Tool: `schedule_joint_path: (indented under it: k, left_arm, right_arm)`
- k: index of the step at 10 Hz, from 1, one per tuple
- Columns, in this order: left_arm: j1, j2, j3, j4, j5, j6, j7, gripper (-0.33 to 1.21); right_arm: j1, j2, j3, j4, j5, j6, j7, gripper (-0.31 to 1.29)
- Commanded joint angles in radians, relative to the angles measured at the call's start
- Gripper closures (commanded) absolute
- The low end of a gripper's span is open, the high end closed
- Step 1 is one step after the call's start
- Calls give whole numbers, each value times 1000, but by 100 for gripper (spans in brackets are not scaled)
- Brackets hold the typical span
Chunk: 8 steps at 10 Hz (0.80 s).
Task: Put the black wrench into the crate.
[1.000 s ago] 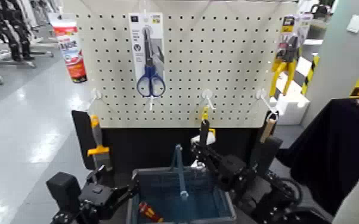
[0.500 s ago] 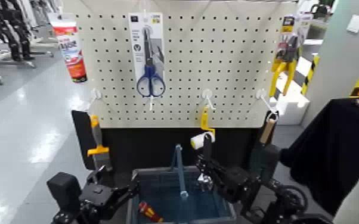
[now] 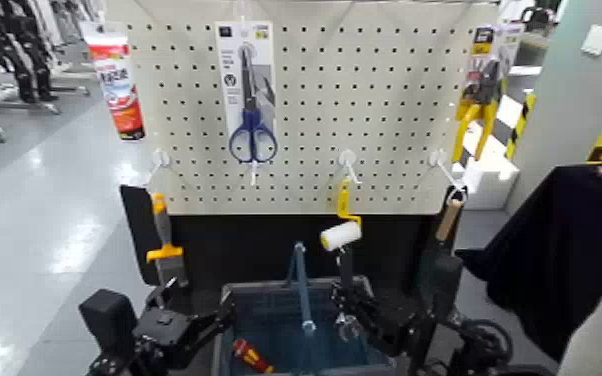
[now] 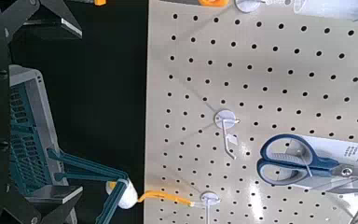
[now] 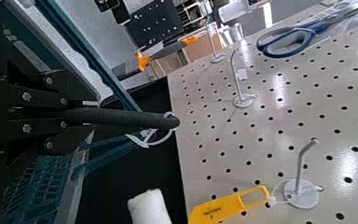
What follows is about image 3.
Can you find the black cloth covered table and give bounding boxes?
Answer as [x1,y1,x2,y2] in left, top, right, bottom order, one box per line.
[455,165,602,363]

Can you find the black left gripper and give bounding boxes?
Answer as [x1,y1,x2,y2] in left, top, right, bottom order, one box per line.
[133,277,238,369]

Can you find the white wall switch plate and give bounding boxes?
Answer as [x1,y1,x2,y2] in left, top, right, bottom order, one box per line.
[580,24,602,57]

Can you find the red yellow screwdriver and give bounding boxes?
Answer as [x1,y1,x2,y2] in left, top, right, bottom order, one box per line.
[231,338,276,375]

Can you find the blue crate carry handle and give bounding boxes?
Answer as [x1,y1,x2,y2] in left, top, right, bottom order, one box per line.
[285,241,318,376]

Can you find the yellow grey scraper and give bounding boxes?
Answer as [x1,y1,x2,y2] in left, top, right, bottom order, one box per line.
[145,193,189,289]

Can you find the cream white pegboard panel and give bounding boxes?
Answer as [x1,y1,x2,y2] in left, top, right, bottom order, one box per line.
[105,0,499,216]

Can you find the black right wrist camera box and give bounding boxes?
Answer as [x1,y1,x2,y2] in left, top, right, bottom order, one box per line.
[420,252,465,321]

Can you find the grey metal stand base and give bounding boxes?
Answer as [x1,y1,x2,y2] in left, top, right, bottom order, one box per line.
[0,96,62,117]

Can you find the grey blue plastic crate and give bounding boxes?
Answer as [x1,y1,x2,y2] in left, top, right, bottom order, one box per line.
[211,276,398,376]

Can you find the black adjustable wrench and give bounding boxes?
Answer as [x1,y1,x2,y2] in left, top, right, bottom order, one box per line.
[334,245,361,342]

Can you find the blue scissors on white card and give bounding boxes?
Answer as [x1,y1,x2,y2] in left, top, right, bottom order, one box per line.
[215,20,279,165]

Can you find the yellow handled white paint roller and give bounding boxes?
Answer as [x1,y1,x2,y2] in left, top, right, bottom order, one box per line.
[319,179,363,252]

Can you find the wooden handled green tool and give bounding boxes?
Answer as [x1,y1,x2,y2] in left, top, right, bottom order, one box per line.
[418,187,468,264]

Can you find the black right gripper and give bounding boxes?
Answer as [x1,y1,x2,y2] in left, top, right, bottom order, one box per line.
[330,283,422,358]

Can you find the black base panel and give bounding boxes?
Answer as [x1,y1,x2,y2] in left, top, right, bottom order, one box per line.
[120,184,462,316]

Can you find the yellow pliers in package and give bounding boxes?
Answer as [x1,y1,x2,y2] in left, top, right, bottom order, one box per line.
[450,23,525,164]

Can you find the white foam blocks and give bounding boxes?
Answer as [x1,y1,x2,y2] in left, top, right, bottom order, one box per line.
[450,94,522,211]

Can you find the red white sealant tube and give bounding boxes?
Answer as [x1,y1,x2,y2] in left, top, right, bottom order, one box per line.
[81,21,148,141]

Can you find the black humanoid robot on stand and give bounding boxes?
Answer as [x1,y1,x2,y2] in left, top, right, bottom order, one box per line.
[0,0,61,104]

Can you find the black yellow striped post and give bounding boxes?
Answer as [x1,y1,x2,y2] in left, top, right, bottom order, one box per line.
[504,90,537,161]

